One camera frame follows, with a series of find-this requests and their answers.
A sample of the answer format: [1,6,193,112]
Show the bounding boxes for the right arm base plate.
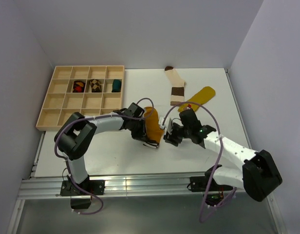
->
[187,176,233,192]

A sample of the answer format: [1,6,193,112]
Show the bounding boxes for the yellow bear sock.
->
[178,86,216,112]

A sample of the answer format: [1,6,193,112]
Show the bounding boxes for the red black rolled sock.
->
[72,80,86,93]

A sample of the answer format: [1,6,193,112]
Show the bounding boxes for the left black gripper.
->
[129,118,149,143]

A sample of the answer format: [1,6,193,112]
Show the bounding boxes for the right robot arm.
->
[161,110,283,202]

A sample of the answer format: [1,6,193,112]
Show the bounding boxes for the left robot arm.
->
[54,102,150,195]

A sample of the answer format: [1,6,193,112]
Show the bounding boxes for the wooden compartment tray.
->
[36,65,125,131]

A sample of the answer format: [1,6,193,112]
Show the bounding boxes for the brown checkered rolled sock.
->
[89,79,101,93]

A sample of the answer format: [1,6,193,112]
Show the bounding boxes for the dark green rolled sock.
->
[112,79,122,93]

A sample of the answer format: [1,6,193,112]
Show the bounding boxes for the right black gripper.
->
[164,121,191,146]

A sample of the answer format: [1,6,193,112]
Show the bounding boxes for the cream brown striped sock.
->
[165,66,186,106]

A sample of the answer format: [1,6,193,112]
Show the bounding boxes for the mustard yellow sock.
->
[144,107,164,149]

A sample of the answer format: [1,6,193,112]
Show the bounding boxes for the aluminium frame rail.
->
[17,173,202,200]

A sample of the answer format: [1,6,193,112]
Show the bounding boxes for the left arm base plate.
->
[60,180,105,196]

